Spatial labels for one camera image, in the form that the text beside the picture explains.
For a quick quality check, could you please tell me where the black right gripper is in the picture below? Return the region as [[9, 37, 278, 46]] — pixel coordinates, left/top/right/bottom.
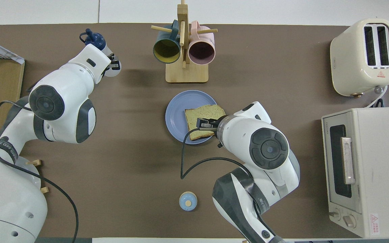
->
[[196, 117, 220, 132]]

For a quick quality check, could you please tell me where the slice of toast bread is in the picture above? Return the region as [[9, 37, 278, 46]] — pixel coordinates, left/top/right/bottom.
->
[[184, 105, 226, 141]]

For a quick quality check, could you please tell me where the periwinkle blue plate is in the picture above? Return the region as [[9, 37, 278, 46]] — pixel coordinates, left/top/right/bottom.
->
[[165, 90, 218, 145]]

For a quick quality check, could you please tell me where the wooden mug tree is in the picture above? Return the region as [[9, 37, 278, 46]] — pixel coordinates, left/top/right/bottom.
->
[[151, 0, 218, 84]]

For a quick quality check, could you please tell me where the dark teal mug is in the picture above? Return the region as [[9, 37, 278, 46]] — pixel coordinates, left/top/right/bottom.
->
[[153, 20, 181, 64]]

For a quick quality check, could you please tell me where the pink mug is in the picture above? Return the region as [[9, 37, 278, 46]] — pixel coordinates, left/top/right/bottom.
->
[[188, 20, 216, 65]]

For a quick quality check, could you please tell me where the brown table mat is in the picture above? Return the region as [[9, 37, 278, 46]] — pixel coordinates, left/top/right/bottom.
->
[[0, 23, 389, 239]]

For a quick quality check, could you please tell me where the wooden shelf box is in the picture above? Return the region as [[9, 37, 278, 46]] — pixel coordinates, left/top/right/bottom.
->
[[0, 44, 25, 136]]

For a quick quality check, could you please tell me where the wooden dish rack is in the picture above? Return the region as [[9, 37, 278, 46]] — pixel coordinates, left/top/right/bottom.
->
[[26, 159, 49, 194]]

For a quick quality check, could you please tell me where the cream two-slot toaster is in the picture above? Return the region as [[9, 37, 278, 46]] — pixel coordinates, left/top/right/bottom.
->
[[330, 18, 389, 97]]

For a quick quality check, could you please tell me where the white toaster oven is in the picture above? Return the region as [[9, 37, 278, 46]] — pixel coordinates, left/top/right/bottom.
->
[[321, 107, 389, 239]]

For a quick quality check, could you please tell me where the black wire basket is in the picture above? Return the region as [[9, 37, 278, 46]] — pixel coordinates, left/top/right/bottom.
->
[[0, 47, 17, 60]]

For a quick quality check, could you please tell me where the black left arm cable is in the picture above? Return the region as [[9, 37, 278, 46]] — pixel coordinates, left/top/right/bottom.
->
[[0, 101, 79, 243]]

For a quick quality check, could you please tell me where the toaster power cord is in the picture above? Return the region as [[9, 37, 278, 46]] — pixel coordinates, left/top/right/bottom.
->
[[366, 85, 388, 108]]

